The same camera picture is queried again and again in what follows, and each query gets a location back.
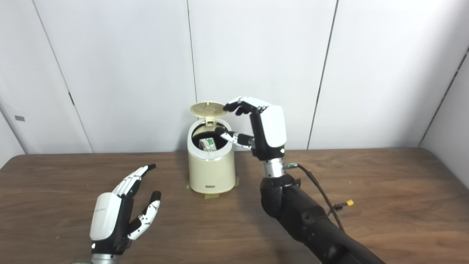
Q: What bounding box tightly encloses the cream round bin lid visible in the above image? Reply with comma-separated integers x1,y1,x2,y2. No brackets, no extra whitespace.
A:
190,102,227,127

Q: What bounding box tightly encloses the cream-colored bin body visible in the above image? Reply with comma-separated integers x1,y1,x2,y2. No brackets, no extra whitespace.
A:
187,118,236,195

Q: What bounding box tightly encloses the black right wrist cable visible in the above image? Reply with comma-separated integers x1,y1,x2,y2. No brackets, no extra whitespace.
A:
284,163,347,231

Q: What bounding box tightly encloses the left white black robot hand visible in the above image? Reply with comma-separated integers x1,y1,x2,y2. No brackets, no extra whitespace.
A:
90,164,162,255

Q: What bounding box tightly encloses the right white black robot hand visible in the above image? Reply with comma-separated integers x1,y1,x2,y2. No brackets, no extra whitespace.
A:
215,96,287,162

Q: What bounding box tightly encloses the yellow cable connector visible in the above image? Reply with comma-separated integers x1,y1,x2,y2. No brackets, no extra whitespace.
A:
332,199,354,212

